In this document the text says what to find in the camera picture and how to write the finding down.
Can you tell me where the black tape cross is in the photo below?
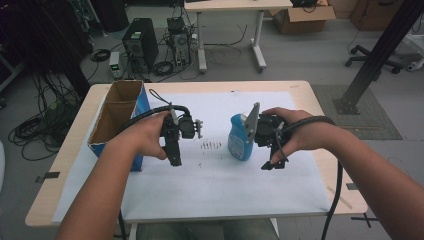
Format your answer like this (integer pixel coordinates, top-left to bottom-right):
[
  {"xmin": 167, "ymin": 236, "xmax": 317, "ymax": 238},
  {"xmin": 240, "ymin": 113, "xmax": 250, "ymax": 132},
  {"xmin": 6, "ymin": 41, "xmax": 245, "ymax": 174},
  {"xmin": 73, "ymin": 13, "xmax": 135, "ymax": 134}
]
[{"xmin": 350, "ymin": 213, "xmax": 380, "ymax": 230}]

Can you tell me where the black office chair base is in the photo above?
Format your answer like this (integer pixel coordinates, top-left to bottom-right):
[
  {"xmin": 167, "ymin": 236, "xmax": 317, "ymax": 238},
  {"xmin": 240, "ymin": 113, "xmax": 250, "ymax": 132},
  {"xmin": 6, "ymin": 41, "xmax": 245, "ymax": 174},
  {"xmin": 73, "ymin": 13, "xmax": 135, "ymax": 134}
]
[{"xmin": 344, "ymin": 44, "xmax": 405, "ymax": 75}]

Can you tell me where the white paper mat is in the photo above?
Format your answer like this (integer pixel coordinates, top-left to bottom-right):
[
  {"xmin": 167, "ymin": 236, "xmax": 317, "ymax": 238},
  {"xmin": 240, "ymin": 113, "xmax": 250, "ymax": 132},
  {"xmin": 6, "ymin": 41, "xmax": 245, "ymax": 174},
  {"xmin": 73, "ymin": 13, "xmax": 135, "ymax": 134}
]
[{"xmin": 51, "ymin": 90, "xmax": 333, "ymax": 224}]

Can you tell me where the grey floor mat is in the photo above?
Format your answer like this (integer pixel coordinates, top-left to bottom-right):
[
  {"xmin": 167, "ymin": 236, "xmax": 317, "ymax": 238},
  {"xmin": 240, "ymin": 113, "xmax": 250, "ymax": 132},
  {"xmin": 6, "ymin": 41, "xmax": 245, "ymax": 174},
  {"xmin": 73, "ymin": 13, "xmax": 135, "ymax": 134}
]
[{"xmin": 311, "ymin": 84, "xmax": 404, "ymax": 141}]

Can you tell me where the small black cable coil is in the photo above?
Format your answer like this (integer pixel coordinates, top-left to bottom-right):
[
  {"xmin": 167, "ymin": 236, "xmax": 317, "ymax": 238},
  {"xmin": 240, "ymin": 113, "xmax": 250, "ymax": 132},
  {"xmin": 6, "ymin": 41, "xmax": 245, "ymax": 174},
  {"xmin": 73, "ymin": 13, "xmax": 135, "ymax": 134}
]
[{"xmin": 89, "ymin": 48, "xmax": 112, "ymax": 63}]

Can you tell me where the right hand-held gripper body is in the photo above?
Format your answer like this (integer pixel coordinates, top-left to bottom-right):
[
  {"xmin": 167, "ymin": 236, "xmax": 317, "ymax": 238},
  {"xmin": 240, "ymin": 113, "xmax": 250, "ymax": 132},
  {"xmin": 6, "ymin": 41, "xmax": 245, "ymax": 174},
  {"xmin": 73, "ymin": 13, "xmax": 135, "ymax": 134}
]
[{"xmin": 244, "ymin": 102, "xmax": 292, "ymax": 150}]

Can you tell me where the thin cable under desk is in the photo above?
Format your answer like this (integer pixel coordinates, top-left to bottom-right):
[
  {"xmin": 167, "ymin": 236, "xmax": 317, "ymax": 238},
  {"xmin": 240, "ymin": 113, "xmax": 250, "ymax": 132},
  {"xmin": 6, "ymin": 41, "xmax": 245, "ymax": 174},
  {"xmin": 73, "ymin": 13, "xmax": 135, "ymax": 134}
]
[{"xmin": 203, "ymin": 24, "xmax": 250, "ymax": 68}]

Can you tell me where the thick black left gripper cable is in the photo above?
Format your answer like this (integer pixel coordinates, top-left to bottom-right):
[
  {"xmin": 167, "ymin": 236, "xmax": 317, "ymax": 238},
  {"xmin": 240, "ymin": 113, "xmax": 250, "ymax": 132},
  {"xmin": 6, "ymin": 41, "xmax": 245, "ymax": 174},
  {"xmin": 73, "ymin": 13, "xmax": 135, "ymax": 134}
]
[{"xmin": 116, "ymin": 104, "xmax": 194, "ymax": 240}]

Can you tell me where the person's left hand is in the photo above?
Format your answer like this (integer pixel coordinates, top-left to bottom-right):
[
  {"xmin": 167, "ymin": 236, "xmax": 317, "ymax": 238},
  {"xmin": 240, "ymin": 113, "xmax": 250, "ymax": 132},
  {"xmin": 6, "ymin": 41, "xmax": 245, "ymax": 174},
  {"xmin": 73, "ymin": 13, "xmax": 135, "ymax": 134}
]
[{"xmin": 111, "ymin": 110, "xmax": 172, "ymax": 161}]

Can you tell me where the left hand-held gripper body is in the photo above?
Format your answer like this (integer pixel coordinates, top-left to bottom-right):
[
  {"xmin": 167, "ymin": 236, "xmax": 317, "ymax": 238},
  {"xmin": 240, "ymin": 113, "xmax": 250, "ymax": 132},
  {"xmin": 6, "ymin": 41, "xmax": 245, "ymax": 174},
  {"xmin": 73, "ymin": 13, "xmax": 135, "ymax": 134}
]
[{"xmin": 159, "ymin": 112, "xmax": 204, "ymax": 144}]

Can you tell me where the person's right hand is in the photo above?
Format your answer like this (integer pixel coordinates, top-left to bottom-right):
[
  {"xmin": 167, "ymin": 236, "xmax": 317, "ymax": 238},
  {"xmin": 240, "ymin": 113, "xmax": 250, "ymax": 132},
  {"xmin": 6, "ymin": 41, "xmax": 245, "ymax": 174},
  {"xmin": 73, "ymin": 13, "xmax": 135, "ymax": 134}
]
[{"xmin": 263, "ymin": 107, "xmax": 338, "ymax": 165}]

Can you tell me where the black metal stand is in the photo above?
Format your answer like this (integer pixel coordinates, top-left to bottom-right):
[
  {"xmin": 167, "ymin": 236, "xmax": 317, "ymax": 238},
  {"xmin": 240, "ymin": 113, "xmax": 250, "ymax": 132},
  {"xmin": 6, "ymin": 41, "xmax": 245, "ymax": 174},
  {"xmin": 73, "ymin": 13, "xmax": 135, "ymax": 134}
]
[{"xmin": 333, "ymin": 0, "xmax": 424, "ymax": 116}]

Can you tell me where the small grey power supply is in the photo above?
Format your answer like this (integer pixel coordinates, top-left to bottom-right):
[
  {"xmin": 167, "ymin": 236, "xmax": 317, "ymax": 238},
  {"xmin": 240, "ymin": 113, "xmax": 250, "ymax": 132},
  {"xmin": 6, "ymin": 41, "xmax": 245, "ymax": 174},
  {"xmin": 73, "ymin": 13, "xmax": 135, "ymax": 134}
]
[{"xmin": 108, "ymin": 50, "xmax": 124, "ymax": 80}]

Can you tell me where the blue plastic bottle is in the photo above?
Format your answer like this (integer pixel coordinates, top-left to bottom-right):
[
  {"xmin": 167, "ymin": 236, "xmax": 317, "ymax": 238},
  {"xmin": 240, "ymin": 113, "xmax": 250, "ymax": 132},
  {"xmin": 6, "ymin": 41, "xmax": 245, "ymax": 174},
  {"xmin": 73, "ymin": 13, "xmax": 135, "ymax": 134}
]
[{"xmin": 227, "ymin": 113, "xmax": 256, "ymax": 162}]

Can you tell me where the thin black right gripper cord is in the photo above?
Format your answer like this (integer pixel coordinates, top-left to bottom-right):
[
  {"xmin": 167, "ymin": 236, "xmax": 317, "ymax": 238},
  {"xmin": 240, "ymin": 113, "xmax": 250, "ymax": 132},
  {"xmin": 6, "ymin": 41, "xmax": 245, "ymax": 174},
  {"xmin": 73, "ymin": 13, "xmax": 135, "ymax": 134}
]
[{"xmin": 273, "ymin": 128, "xmax": 290, "ymax": 164}]

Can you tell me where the open computer case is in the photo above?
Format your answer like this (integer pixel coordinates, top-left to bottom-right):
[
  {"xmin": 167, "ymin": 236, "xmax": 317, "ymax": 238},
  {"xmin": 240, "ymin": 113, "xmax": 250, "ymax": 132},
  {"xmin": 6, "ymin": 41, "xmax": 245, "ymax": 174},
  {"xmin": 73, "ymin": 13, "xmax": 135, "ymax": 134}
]
[{"xmin": 166, "ymin": 16, "xmax": 193, "ymax": 68}]

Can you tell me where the blue cardboard box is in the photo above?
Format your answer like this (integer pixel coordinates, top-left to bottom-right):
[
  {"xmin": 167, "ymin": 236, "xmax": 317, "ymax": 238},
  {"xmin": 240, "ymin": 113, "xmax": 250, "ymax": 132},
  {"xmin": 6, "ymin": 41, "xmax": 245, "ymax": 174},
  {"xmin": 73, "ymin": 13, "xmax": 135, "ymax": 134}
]
[{"xmin": 87, "ymin": 79, "xmax": 152, "ymax": 173}]

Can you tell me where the closed brown cardboard box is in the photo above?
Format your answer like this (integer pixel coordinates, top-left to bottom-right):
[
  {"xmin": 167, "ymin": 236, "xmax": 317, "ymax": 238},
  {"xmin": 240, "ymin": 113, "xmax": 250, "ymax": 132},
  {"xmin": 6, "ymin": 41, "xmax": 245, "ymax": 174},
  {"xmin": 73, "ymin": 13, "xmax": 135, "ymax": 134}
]
[{"xmin": 349, "ymin": 0, "xmax": 406, "ymax": 33}]

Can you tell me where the white desk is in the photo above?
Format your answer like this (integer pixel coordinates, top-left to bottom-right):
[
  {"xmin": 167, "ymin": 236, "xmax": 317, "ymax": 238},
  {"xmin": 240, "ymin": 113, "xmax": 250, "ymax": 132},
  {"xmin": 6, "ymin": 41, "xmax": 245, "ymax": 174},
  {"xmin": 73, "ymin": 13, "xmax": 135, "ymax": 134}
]
[{"xmin": 183, "ymin": 0, "xmax": 294, "ymax": 74}]

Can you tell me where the thick black gripper cable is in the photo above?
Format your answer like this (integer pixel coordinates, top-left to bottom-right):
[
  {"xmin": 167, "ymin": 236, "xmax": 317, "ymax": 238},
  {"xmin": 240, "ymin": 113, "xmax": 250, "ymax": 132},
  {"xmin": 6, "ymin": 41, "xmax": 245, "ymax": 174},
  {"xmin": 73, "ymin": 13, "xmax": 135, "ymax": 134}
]
[
  {"xmin": 116, "ymin": 104, "xmax": 194, "ymax": 240},
  {"xmin": 281, "ymin": 115, "xmax": 345, "ymax": 240}
]

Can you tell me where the thin black gripper cord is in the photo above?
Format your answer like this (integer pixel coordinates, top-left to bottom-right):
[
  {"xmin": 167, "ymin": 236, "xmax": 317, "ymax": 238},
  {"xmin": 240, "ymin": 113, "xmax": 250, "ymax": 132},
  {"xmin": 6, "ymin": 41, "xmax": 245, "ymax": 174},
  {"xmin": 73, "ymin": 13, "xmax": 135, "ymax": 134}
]
[
  {"xmin": 273, "ymin": 128, "xmax": 290, "ymax": 164},
  {"xmin": 148, "ymin": 88, "xmax": 178, "ymax": 126}
]

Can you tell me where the black computer tower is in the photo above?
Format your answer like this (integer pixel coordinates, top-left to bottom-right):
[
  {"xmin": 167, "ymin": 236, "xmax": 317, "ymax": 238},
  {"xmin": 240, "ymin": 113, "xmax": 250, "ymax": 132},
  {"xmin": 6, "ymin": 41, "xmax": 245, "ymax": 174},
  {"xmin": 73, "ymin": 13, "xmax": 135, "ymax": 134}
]
[{"xmin": 121, "ymin": 17, "xmax": 160, "ymax": 73}]

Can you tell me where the black curtain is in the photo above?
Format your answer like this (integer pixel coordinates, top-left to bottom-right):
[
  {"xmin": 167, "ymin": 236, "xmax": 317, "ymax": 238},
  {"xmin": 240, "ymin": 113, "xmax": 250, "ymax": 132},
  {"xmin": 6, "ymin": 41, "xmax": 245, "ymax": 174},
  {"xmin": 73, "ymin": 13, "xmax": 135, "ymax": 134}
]
[{"xmin": 0, "ymin": 0, "xmax": 95, "ymax": 98}]

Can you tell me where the thick black right gripper cable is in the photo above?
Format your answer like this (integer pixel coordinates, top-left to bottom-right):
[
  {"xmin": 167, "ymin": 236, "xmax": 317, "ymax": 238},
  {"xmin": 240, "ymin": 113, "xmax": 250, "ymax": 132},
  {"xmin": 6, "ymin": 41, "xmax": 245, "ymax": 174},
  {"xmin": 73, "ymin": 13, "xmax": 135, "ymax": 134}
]
[{"xmin": 281, "ymin": 115, "xmax": 345, "ymax": 240}]

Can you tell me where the thin black left gripper cord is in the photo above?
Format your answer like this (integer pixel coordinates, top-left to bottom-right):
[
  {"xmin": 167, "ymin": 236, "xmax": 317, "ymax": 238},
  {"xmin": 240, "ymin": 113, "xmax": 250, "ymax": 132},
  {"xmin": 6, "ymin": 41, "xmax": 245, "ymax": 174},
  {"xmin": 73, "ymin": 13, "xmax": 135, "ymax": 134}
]
[{"xmin": 148, "ymin": 88, "xmax": 178, "ymax": 126}]

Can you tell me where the open brown cardboard box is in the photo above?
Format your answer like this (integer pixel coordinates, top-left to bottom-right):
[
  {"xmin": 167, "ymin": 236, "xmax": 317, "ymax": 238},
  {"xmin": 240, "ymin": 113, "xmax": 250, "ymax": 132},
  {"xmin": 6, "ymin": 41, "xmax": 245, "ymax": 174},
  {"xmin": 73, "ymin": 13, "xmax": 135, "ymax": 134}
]
[{"xmin": 268, "ymin": 4, "xmax": 337, "ymax": 35}]

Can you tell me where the bundle of black floor cables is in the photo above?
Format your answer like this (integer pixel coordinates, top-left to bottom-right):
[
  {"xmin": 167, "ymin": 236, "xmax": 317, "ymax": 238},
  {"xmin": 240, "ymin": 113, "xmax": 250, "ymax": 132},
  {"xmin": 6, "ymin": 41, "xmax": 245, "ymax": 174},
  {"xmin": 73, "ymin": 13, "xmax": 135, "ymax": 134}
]
[{"xmin": 7, "ymin": 71, "xmax": 84, "ymax": 162}]

